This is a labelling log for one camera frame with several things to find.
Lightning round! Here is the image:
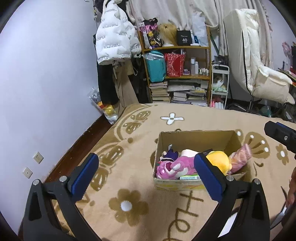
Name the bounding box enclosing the stack of books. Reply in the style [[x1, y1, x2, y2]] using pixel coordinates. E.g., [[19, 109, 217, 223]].
[[149, 81, 171, 103]]

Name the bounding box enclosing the upper wall socket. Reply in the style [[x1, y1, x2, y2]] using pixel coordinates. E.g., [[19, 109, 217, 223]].
[[33, 152, 44, 164]]

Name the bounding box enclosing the white puffer jacket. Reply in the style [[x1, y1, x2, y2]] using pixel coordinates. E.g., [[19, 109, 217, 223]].
[[95, 1, 142, 65]]

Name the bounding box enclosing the pink bear plush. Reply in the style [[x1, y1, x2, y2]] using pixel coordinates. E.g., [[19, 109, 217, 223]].
[[156, 156, 197, 180]]

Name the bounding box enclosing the person's right hand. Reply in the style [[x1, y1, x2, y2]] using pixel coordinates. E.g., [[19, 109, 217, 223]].
[[285, 168, 296, 207]]

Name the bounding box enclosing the plastic bag of toys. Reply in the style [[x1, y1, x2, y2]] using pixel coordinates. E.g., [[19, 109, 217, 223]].
[[89, 87, 118, 125]]

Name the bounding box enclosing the lower wall socket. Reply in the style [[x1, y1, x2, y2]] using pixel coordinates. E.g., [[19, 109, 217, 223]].
[[23, 167, 33, 179]]

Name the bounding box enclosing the yellow plush toy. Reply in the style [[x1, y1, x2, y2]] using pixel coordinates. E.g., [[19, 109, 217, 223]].
[[206, 151, 232, 175]]

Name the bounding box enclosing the purple haired plush doll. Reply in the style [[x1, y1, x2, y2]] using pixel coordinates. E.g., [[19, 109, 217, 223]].
[[159, 144, 179, 163]]

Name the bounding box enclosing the pink yarn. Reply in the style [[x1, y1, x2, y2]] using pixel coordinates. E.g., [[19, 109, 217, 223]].
[[228, 144, 252, 174]]

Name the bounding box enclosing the blonde wig on head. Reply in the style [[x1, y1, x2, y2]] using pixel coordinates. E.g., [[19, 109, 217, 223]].
[[158, 23, 177, 47]]

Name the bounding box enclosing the green tissue pack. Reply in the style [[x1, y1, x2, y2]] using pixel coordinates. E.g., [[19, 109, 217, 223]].
[[179, 174, 201, 181]]

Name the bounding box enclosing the red patterned gift bag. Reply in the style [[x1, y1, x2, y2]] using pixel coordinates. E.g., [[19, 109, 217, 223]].
[[165, 53, 186, 77]]

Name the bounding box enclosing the black hanging garment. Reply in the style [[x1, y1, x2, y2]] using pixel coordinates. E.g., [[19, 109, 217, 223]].
[[97, 63, 119, 105]]

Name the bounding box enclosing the floral curtain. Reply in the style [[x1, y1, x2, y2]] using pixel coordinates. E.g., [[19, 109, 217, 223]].
[[127, 0, 276, 58]]

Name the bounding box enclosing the teal tote bag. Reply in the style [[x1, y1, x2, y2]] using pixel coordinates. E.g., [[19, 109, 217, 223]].
[[144, 50, 167, 83]]

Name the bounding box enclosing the black box marked 40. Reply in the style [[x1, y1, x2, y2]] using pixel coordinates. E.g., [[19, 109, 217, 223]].
[[177, 30, 192, 46]]

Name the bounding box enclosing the beige trench coat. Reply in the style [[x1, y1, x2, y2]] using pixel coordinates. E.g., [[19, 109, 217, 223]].
[[113, 60, 138, 115]]

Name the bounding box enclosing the white utility cart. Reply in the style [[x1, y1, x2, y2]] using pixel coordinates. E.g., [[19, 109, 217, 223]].
[[210, 64, 230, 109]]

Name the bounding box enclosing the cream padded recliner chair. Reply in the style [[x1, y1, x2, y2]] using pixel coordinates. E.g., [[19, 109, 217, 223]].
[[223, 9, 295, 105]]

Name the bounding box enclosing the open cardboard box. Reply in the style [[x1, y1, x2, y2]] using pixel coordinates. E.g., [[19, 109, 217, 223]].
[[152, 131, 242, 192]]

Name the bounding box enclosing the wooden shelf unit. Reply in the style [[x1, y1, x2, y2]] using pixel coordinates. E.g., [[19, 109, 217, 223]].
[[138, 27, 212, 98]]

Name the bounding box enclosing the wall socket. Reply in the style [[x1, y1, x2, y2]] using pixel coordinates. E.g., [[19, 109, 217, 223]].
[[23, 167, 33, 179], [33, 152, 44, 164]]

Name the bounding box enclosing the pink square plush cushion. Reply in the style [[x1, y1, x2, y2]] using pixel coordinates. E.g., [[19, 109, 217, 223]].
[[180, 149, 199, 158]]

